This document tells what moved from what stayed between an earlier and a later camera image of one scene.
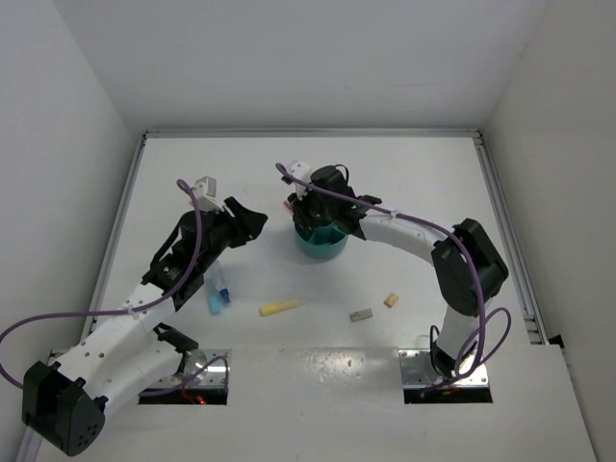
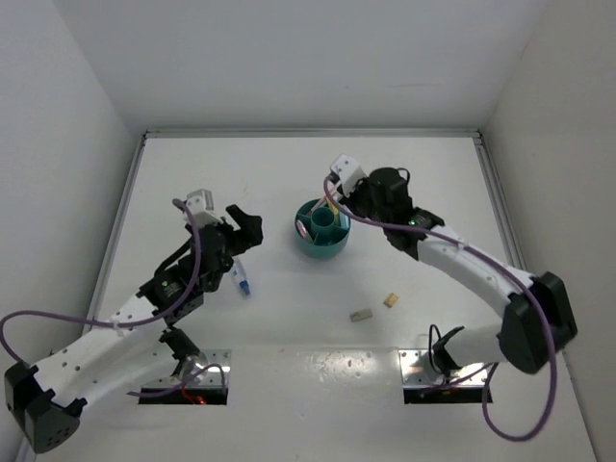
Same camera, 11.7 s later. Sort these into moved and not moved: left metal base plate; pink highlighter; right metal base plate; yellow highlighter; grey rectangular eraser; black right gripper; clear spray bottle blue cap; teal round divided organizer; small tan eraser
Moved: yellow highlighter; pink highlighter; black right gripper; clear spray bottle blue cap
Not moved: teal round divided organizer; small tan eraser; grey rectangular eraser; right metal base plate; left metal base plate
